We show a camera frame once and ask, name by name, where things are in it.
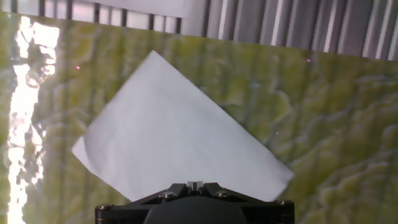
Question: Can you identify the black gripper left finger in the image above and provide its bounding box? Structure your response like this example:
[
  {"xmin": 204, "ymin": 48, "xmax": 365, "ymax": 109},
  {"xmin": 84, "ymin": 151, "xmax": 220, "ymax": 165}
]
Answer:
[{"xmin": 95, "ymin": 182, "xmax": 195, "ymax": 224}]

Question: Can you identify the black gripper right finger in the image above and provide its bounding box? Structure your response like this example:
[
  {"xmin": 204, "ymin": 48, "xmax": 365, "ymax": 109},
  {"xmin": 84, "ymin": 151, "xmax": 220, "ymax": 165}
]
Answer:
[{"xmin": 196, "ymin": 182, "xmax": 295, "ymax": 224}]

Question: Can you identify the white paper sheet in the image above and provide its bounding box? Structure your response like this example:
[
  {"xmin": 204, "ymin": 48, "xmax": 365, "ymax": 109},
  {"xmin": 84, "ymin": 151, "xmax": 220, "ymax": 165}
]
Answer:
[{"xmin": 71, "ymin": 50, "xmax": 295, "ymax": 203}]

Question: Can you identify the green marble pattern mat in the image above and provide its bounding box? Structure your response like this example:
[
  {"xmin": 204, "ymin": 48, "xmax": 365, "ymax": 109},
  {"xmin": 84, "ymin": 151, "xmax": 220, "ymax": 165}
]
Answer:
[{"xmin": 0, "ymin": 11, "xmax": 398, "ymax": 224}]

